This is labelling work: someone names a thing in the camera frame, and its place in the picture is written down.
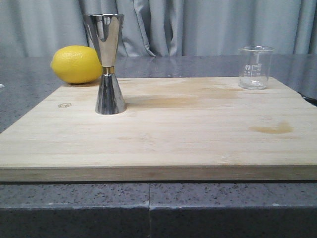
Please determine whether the steel double jigger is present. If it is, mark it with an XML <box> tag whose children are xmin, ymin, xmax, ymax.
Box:
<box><xmin>83</xmin><ymin>14</ymin><xmax>126</xmax><ymax>115</ymax></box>

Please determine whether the small glass beaker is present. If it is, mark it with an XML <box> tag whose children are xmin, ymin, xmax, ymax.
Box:
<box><xmin>239</xmin><ymin>46</ymin><xmax>274</xmax><ymax>90</ymax></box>

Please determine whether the wooden cutting board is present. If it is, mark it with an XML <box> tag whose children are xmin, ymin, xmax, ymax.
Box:
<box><xmin>0</xmin><ymin>77</ymin><xmax>317</xmax><ymax>181</ymax></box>

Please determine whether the yellow lemon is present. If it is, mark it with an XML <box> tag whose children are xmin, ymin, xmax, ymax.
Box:
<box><xmin>51</xmin><ymin>45</ymin><xmax>102</xmax><ymax>84</ymax></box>

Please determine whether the grey curtain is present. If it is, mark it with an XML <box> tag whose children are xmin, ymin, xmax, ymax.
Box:
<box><xmin>0</xmin><ymin>0</ymin><xmax>317</xmax><ymax>57</ymax></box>

